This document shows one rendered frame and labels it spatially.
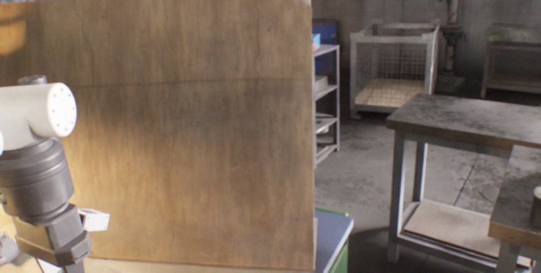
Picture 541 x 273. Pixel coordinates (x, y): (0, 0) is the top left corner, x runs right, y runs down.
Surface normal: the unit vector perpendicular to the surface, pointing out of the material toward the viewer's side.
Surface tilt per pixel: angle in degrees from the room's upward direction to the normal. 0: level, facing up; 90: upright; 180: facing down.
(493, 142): 90
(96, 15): 76
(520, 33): 90
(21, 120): 90
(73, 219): 90
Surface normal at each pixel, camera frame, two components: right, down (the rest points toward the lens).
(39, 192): 0.60, 0.24
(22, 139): 0.03, 0.33
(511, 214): -0.06, -0.94
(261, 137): -0.15, 0.11
